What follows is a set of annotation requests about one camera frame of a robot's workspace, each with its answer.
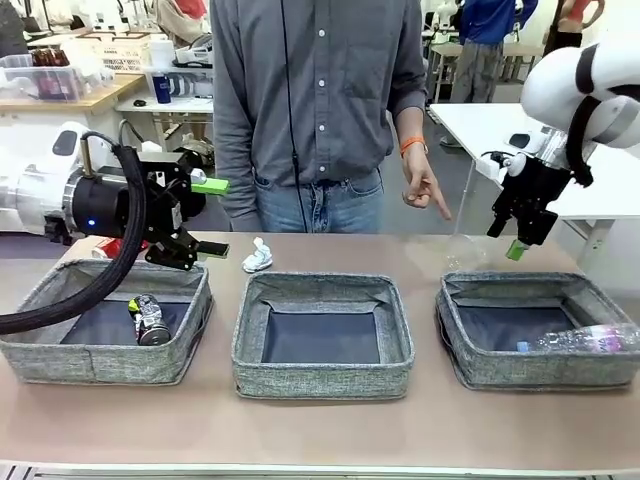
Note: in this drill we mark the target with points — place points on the person in blue jacket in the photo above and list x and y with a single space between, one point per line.
485 30

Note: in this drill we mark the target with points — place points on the person's left forearm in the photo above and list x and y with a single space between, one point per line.
410 125

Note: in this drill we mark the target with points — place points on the white desk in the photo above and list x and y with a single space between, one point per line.
170 107

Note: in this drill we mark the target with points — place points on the white plastic crate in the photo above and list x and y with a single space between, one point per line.
125 56

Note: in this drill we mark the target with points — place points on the dark blue bottle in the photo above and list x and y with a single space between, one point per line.
162 89

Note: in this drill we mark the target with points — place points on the crushed red can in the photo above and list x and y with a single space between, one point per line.
107 246

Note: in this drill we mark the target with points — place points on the wooden frame tray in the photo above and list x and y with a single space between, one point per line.
97 35

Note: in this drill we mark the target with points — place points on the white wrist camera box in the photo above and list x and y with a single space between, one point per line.
492 167

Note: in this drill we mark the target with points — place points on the person's left hand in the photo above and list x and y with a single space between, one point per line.
417 180

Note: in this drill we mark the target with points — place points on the white paper roll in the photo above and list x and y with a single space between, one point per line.
162 52

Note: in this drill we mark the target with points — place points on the crushed clear plastic cup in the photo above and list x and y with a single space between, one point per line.
470 255

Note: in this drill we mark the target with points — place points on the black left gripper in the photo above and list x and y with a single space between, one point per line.
100 205

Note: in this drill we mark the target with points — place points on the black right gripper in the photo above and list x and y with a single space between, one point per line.
537 185

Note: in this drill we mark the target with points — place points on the orange wrist watch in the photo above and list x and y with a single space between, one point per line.
412 145

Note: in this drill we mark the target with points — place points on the clear plastic storage box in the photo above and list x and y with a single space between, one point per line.
45 82

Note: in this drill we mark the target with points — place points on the crushed silver black can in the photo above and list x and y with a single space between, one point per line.
152 325

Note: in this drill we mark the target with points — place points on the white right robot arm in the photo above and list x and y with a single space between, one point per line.
555 85

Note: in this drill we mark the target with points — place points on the white table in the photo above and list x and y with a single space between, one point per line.
480 125

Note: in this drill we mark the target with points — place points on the person's right forearm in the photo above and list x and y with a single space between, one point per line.
235 190

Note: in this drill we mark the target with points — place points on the person in grey shirt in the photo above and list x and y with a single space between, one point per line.
325 100

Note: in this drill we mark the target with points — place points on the small white humanoid robot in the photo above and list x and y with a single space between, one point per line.
445 20

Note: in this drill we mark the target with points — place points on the grey fabric basket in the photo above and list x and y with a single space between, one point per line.
500 372
320 380
125 367

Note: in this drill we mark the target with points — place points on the clear bottle pink label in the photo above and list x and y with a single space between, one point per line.
590 337

